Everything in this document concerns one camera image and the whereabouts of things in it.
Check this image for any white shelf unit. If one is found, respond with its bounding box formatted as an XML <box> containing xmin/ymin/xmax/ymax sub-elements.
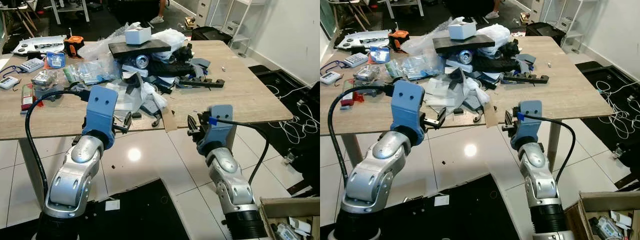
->
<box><xmin>529</xmin><ymin>0</ymin><xmax>587</xmax><ymax>51</ymax></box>
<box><xmin>196</xmin><ymin>0</ymin><xmax>252</xmax><ymax>51</ymax></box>

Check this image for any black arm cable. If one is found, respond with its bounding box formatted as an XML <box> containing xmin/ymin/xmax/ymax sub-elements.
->
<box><xmin>24</xmin><ymin>88</ymin><xmax>90</xmax><ymax>201</ymax></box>
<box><xmin>518</xmin><ymin>113</ymin><xmax>576</xmax><ymax>185</ymax></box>
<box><xmin>327</xmin><ymin>85</ymin><xmax>397</xmax><ymax>189</ymax></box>
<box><xmin>210</xmin><ymin>117</ymin><xmax>271</xmax><ymax>187</ymax></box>

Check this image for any white meter in clear wrap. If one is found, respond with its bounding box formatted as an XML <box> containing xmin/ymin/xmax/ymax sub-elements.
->
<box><xmin>589</xmin><ymin>215</ymin><xmax>627</xmax><ymax>240</ymax></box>
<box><xmin>272</xmin><ymin>222</ymin><xmax>302</xmax><ymax>240</ymax></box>

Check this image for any white plastic bag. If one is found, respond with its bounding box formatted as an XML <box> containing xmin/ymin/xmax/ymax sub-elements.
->
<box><xmin>475</xmin><ymin>23</ymin><xmax>512</xmax><ymax>51</ymax></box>
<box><xmin>150</xmin><ymin>28</ymin><xmax>187</xmax><ymax>54</ymax></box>

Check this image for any brown cardboard box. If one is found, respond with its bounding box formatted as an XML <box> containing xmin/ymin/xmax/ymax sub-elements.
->
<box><xmin>564</xmin><ymin>191</ymin><xmax>640</xmax><ymax>240</ymax></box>
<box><xmin>259</xmin><ymin>196</ymin><xmax>321</xmax><ymax>240</ymax></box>

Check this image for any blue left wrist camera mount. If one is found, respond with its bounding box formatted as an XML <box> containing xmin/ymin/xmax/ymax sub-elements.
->
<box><xmin>390</xmin><ymin>79</ymin><xmax>426</xmax><ymax>134</ymax></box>
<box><xmin>82</xmin><ymin>84</ymin><xmax>120</xmax><ymax>137</ymax></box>

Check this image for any light wooden table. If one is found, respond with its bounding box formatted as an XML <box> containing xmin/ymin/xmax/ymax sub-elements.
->
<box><xmin>0</xmin><ymin>40</ymin><xmax>295</xmax><ymax>202</ymax></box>
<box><xmin>320</xmin><ymin>35</ymin><xmax>615</xmax><ymax>173</ymax></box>

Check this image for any white floor cable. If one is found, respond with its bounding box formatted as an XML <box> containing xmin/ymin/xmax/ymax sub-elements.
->
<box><xmin>264</xmin><ymin>84</ymin><xmax>321</xmax><ymax>147</ymax></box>
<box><xmin>596</xmin><ymin>79</ymin><xmax>640</xmax><ymax>142</ymax></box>

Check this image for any blue card packet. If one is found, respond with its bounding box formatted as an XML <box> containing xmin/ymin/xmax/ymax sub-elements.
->
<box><xmin>369</xmin><ymin>45</ymin><xmax>391</xmax><ymax>64</ymax></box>
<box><xmin>45</xmin><ymin>51</ymin><xmax>67</xmax><ymax>70</ymax></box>

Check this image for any white tray with tools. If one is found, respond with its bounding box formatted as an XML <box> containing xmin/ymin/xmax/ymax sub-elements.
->
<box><xmin>335</xmin><ymin>29</ymin><xmax>391</xmax><ymax>50</ymax></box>
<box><xmin>12</xmin><ymin>34</ymin><xmax>66</xmax><ymax>55</ymax></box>

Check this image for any person's leg with white shoe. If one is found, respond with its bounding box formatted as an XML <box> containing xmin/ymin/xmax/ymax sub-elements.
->
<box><xmin>149</xmin><ymin>0</ymin><xmax>166</xmax><ymax>25</ymax></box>
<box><xmin>483</xmin><ymin>0</ymin><xmax>501</xmax><ymax>20</ymax></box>

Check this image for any white keypad device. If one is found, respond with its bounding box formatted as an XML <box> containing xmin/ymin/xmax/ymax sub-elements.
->
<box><xmin>19</xmin><ymin>57</ymin><xmax>46</xmax><ymax>75</ymax></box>
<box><xmin>342</xmin><ymin>52</ymin><xmax>370</xmax><ymax>69</ymax></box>

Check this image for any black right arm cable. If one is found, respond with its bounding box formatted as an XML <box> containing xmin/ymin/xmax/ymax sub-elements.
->
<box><xmin>210</xmin><ymin>117</ymin><xmax>271</xmax><ymax>187</ymax></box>
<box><xmin>518</xmin><ymin>113</ymin><xmax>576</xmax><ymax>185</ymax></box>

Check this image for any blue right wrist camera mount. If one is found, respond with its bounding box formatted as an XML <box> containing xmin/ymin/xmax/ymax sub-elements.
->
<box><xmin>197</xmin><ymin>104</ymin><xmax>236</xmax><ymax>154</ymax></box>
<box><xmin>511</xmin><ymin>100</ymin><xmax>544</xmax><ymax>146</ymax></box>

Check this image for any long black notched bar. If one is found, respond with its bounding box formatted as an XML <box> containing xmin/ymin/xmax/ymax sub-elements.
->
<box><xmin>502</xmin><ymin>71</ymin><xmax>550</xmax><ymax>85</ymax></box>
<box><xmin>178</xmin><ymin>75</ymin><xmax>225</xmax><ymax>90</ymax></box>

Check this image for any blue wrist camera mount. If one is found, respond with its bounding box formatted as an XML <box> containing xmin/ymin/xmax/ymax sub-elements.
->
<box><xmin>82</xmin><ymin>84</ymin><xmax>120</xmax><ymax>137</ymax></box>
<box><xmin>390</xmin><ymin>79</ymin><xmax>426</xmax><ymax>134</ymax></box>
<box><xmin>511</xmin><ymin>100</ymin><xmax>544</xmax><ymax>146</ymax></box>
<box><xmin>197</xmin><ymin>104</ymin><xmax>236</xmax><ymax>154</ymax></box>

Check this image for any flat black board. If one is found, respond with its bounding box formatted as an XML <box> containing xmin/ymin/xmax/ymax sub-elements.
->
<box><xmin>432</xmin><ymin>33</ymin><xmax>496</xmax><ymax>54</ymax></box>
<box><xmin>108</xmin><ymin>39</ymin><xmax>172</xmax><ymax>60</ymax></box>

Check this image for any orange black tool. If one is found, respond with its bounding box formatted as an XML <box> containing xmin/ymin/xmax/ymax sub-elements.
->
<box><xmin>63</xmin><ymin>35</ymin><xmax>84</xmax><ymax>57</ymax></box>
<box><xmin>388</xmin><ymin>29</ymin><xmax>410</xmax><ymax>51</ymax></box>

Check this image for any small white cardboard box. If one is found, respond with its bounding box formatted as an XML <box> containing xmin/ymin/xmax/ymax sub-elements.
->
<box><xmin>124</xmin><ymin>25</ymin><xmax>153</xmax><ymax>47</ymax></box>
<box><xmin>448</xmin><ymin>19</ymin><xmax>477</xmax><ymax>41</ymax></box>

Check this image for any white meter with blue cord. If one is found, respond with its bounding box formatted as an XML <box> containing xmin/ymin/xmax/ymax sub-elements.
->
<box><xmin>320</xmin><ymin>70</ymin><xmax>344</xmax><ymax>85</ymax></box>
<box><xmin>0</xmin><ymin>75</ymin><xmax>21</xmax><ymax>91</ymax></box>

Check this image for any black bag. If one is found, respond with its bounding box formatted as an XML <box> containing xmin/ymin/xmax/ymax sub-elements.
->
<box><xmin>524</xmin><ymin>21</ymin><xmax>567</xmax><ymax>39</ymax></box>
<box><xmin>191</xmin><ymin>25</ymin><xmax>234</xmax><ymax>44</ymax></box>

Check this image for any clear packet of parts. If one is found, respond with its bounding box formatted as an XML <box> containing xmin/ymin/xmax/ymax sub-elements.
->
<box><xmin>30</xmin><ymin>69</ymin><xmax>59</xmax><ymax>86</ymax></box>
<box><xmin>353</xmin><ymin>64</ymin><xmax>381</xmax><ymax>82</ymax></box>

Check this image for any black floor mat with cables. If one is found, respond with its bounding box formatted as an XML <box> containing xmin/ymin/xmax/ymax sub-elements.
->
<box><xmin>247</xmin><ymin>64</ymin><xmax>321</xmax><ymax>197</ymax></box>
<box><xmin>574</xmin><ymin>60</ymin><xmax>640</xmax><ymax>192</ymax></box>

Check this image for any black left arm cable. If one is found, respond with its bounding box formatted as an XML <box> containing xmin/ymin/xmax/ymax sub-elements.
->
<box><xmin>327</xmin><ymin>85</ymin><xmax>397</xmax><ymax>189</ymax></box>
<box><xmin>24</xmin><ymin>88</ymin><xmax>90</xmax><ymax>201</ymax></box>

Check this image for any clear plastic bag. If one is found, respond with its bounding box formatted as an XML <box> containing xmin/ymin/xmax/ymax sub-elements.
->
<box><xmin>78</xmin><ymin>37</ymin><xmax>122</xmax><ymax>62</ymax></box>
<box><xmin>401</xmin><ymin>30</ymin><xmax>447</xmax><ymax>57</ymax></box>

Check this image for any large black floor mat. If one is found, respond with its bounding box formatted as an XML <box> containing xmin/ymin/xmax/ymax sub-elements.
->
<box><xmin>320</xmin><ymin>172</ymin><xmax>522</xmax><ymax>240</ymax></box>
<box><xmin>0</xmin><ymin>177</ymin><xmax>192</xmax><ymax>240</ymax></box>

